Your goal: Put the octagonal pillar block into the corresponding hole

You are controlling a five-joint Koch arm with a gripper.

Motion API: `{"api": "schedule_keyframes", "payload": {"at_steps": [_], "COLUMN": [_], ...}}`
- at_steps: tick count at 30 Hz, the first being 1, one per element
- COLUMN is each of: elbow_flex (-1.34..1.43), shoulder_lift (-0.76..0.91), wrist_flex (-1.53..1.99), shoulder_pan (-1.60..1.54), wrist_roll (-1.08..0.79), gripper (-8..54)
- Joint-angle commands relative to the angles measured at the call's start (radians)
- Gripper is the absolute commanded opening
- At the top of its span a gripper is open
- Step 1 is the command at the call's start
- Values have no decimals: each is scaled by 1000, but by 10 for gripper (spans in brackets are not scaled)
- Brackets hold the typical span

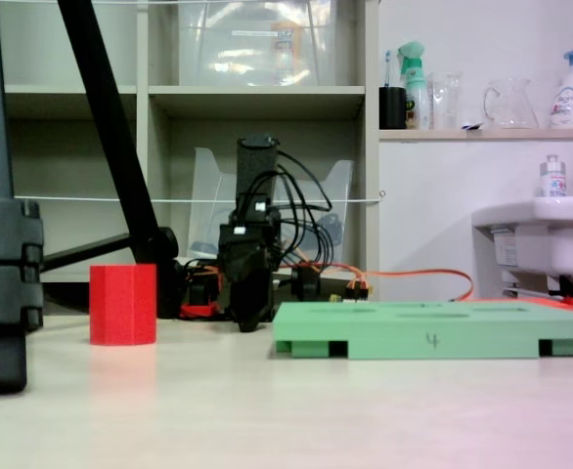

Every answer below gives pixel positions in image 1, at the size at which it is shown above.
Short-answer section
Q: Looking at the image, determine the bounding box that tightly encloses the black table clamp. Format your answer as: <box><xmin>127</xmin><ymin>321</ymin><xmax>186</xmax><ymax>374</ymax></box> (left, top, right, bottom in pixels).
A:
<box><xmin>187</xmin><ymin>266</ymin><xmax>220</xmax><ymax>309</ymax></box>

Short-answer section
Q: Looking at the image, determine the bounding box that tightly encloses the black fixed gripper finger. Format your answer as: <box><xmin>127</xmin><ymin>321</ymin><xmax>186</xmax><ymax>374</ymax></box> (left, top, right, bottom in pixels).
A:
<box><xmin>230</xmin><ymin>276</ymin><xmax>274</xmax><ymax>334</ymax></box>

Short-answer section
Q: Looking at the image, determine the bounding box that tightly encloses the clear measuring beaker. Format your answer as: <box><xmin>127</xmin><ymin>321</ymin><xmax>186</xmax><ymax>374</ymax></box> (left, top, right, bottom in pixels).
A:
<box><xmin>426</xmin><ymin>70</ymin><xmax>463</xmax><ymax>131</ymax></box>

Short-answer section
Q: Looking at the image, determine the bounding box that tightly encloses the red octagonal pillar block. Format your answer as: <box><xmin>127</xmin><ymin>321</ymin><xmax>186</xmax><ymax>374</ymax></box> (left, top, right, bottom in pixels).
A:
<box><xmin>89</xmin><ymin>263</ymin><xmax>158</xmax><ymax>347</ymax></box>

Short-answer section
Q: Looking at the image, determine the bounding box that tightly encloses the orange labelled bottle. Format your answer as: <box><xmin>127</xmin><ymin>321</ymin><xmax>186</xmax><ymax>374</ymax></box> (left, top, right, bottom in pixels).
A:
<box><xmin>270</xmin><ymin>19</ymin><xmax>304</xmax><ymax>85</ymax></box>

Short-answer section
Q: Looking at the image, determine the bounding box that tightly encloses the green shape-hole board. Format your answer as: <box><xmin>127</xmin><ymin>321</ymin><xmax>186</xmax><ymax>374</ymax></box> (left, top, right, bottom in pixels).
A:
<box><xmin>271</xmin><ymin>300</ymin><xmax>573</xmax><ymax>362</ymax></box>

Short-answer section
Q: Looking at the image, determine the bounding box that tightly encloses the small circuit board with connectors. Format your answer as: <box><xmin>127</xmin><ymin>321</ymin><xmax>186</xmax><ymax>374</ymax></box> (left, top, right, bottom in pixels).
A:
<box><xmin>328</xmin><ymin>276</ymin><xmax>375</xmax><ymax>303</ymax></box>

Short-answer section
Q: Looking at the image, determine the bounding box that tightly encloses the red clamp piece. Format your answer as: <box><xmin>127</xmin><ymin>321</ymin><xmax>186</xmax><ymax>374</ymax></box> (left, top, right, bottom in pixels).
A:
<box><xmin>179</xmin><ymin>301</ymin><xmax>222</xmax><ymax>320</ymax></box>

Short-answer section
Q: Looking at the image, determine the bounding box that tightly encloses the clear plastic tray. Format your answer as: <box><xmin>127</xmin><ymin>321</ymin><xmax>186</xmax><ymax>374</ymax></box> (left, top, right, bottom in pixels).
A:
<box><xmin>187</xmin><ymin>146</ymin><xmax>355</xmax><ymax>263</ymax></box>

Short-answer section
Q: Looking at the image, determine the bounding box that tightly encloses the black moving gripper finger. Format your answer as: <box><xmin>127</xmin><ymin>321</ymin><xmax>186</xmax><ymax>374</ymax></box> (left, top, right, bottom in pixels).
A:
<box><xmin>219</xmin><ymin>243</ymin><xmax>268</xmax><ymax>294</ymax></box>

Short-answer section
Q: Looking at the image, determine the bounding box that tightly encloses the black round clamp knob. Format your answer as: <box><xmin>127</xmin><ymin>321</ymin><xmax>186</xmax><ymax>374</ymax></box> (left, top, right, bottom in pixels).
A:
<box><xmin>290</xmin><ymin>263</ymin><xmax>323</xmax><ymax>303</ymax></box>

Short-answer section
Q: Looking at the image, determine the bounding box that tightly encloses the orange cable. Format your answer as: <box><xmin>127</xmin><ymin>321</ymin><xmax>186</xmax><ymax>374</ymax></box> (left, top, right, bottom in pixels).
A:
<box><xmin>279</xmin><ymin>246</ymin><xmax>474</xmax><ymax>303</ymax></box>

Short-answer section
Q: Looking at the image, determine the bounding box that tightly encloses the small clear sanitizer bottle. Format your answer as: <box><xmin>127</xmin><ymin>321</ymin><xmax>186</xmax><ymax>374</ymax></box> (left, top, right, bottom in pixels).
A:
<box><xmin>539</xmin><ymin>153</ymin><xmax>569</xmax><ymax>199</ymax></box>

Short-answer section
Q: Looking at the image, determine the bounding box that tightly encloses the glass pitcher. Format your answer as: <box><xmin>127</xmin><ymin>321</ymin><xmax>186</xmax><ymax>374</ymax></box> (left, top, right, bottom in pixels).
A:
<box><xmin>482</xmin><ymin>77</ymin><xmax>540</xmax><ymax>131</ymax></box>

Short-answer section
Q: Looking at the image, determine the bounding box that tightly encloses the white string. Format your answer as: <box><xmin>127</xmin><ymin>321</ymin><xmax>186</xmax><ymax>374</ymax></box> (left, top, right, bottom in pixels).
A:
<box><xmin>12</xmin><ymin>189</ymin><xmax>387</xmax><ymax>206</ymax></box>

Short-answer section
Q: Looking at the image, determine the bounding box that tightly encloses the green spray bottle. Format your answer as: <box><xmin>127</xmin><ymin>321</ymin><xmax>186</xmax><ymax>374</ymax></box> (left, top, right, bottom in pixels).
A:
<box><xmin>396</xmin><ymin>40</ymin><xmax>430</xmax><ymax>131</ymax></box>

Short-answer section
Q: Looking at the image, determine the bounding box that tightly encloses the beige shelf unit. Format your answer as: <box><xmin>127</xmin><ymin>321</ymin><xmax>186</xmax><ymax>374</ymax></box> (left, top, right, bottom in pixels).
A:
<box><xmin>0</xmin><ymin>0</ymin><xmax>381</xmax><ymax>297</ymax></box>

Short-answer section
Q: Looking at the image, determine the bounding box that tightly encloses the thin black tripod brace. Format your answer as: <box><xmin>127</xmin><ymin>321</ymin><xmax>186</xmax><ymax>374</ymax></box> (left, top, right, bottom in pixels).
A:
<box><xmin>41</xmin><ymin>233</ymin><xmax>132</xmax><ymax>273</ymax></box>

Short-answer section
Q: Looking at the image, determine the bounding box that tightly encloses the white sink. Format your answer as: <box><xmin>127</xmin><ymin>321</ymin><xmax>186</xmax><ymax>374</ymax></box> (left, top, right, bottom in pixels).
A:
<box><xmin>470</xmin><ymin>194</ymin><xmax>573</xmax><ymax>294</ymax></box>

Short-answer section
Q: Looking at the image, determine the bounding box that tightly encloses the clear plastic storage box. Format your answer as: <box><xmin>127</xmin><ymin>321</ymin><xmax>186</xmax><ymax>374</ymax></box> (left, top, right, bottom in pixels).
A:
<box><xmin>177</xmin><ymin>0</ymin><xmax>337</xmax><ymax>88</ymax></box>

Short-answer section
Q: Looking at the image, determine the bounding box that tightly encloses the black wire bundle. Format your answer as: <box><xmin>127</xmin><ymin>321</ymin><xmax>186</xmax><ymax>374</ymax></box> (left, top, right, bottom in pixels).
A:
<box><xmin>246</xmin><ymin>149</ymin><xmax>335</xmax><ymax>268</ymax></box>

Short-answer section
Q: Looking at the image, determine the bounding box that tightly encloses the black cup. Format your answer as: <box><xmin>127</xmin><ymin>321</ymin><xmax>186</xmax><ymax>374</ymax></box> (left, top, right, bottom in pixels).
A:
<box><xmin>378</xmin><ymin>86</ymin><xmax>408</xmax><ymax>131</ymax></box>

